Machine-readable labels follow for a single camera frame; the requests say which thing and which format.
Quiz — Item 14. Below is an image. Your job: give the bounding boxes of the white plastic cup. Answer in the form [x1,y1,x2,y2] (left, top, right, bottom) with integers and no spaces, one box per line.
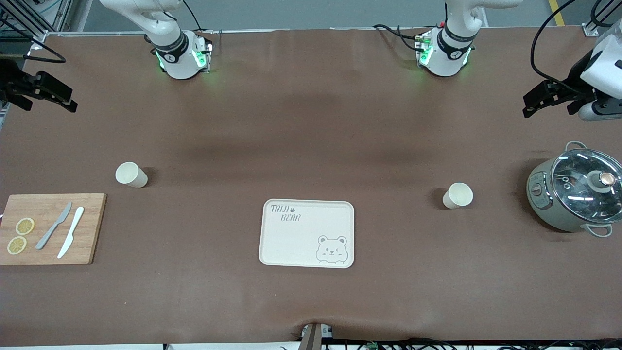
[115,161,148,189]
[442,182,474,210]

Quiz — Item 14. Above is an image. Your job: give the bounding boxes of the glass pot lid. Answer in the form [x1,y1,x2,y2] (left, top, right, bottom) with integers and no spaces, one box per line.
[551,148,622,224]

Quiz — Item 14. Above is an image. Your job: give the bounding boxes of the grey-green electric cooking pot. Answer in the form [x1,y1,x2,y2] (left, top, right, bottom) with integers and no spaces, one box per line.
[526,141,622,238]

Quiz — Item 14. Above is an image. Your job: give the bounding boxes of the grey plastic knife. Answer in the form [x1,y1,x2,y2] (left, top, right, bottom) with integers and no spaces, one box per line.
[35,201,73,250]

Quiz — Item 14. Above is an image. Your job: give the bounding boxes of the white plastic knife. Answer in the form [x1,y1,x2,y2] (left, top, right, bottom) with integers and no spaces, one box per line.
[57,206,85,259]

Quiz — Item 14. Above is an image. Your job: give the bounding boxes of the bamboo cutting board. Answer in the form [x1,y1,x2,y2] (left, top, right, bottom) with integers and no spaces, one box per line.
[0,193,107,266]

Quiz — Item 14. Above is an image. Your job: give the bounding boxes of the beige bear print tray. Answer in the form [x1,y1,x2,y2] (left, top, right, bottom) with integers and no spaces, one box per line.
[259,199,355,269]

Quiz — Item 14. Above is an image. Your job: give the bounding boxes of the grey table edge clamp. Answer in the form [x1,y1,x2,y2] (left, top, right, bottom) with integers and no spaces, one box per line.
[300,322,335,350]

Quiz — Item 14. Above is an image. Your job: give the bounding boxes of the black cable with brass end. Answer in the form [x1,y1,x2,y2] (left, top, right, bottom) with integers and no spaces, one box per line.
[0,29,67,65]

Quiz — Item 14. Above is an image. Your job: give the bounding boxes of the long black looped cable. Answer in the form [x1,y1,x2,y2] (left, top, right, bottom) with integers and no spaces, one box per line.
[530,0,584,95]

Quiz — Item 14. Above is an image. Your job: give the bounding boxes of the aluminium frame with black struts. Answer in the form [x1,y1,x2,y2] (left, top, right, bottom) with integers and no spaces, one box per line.
[0,0,73,49]

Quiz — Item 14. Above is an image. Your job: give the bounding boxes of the short black curved cable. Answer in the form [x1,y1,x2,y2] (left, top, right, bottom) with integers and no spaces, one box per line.
[590,0,622,28]

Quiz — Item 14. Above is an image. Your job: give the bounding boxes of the black arm base cable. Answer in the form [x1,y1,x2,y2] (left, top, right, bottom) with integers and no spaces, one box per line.
[373,23,428,52]
[182,0,214,35]

